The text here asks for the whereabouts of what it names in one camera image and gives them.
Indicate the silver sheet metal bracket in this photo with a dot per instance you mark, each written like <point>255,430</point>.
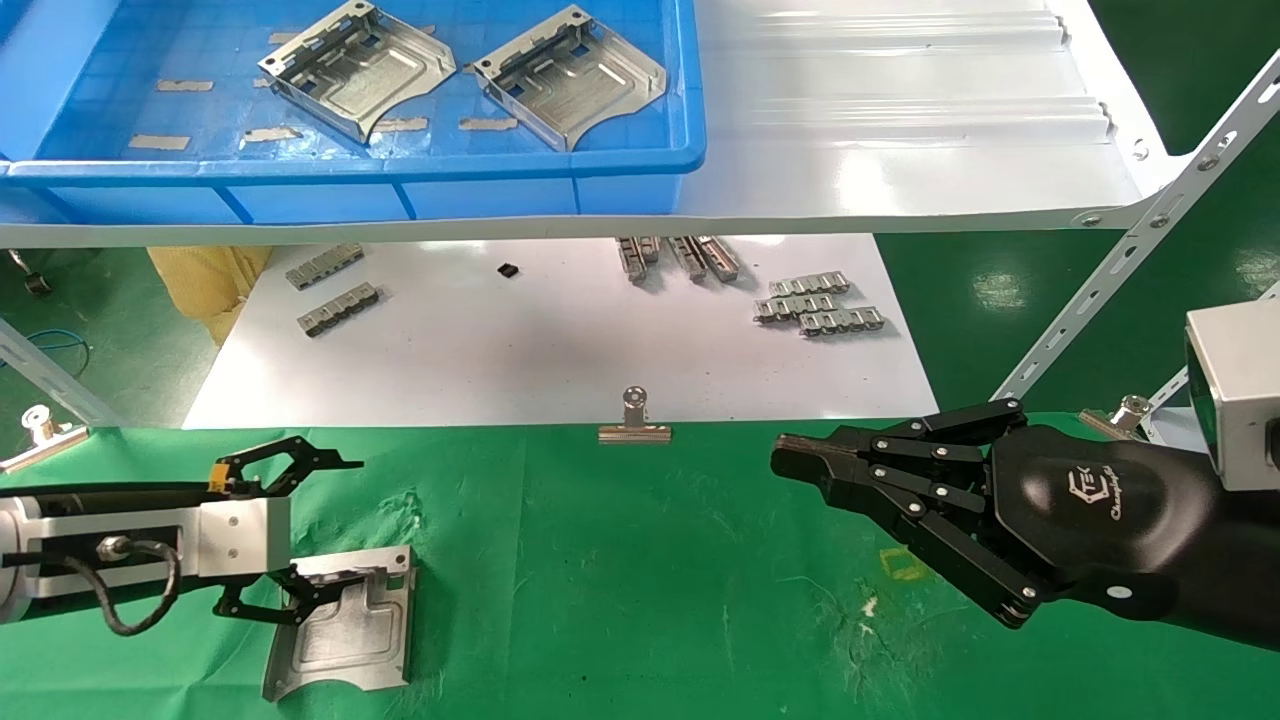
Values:
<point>350,640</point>
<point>355,65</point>
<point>570,80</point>

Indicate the black caster wheel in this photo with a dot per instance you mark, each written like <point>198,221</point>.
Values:
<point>37,285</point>

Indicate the white paper sheet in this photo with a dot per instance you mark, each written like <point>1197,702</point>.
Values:
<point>560,350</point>

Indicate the beige tape strip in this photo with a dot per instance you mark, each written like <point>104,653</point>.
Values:
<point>488,124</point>
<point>160,141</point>
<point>400,124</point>
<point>282,37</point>
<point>185,85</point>
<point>272,133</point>

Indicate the small metal rail part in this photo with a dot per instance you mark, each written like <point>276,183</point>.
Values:
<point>688,257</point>
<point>650,248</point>
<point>718,257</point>
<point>632,260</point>

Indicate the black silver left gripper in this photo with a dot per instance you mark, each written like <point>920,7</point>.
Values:
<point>245,535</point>

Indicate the grey metal frame strut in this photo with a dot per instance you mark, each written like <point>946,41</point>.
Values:
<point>50,385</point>

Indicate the green table cloth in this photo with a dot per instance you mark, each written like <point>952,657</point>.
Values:
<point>640,600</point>

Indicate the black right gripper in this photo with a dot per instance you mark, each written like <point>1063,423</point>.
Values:
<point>1100,510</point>

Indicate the white perforated metal strut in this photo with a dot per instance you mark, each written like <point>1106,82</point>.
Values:
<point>1150,225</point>

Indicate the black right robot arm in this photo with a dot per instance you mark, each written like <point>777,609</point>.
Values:
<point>1250,560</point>

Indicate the white metal shelf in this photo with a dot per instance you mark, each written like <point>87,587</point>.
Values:
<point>900,150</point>

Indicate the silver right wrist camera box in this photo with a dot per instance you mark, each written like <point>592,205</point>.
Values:
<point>1235,390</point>

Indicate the blue plastic bin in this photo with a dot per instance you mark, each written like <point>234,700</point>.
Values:
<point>500,195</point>

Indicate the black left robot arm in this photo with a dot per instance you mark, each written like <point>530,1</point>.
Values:
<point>18,525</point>

